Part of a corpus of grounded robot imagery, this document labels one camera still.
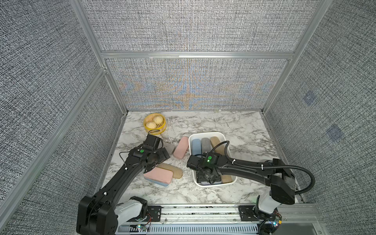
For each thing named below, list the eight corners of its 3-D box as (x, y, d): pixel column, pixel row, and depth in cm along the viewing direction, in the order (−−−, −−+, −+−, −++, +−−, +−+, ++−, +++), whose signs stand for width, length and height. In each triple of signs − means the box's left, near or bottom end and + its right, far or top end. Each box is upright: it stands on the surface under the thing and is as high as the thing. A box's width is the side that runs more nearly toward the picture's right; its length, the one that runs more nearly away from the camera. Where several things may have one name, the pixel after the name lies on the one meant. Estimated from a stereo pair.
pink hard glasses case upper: (173, 157, 96) (172, 153, 91) (181, 139, 105) (181, 134, 100) (182, 161, 94) (182, 156, 89) (191, 142, 103) (191, 137, 98)
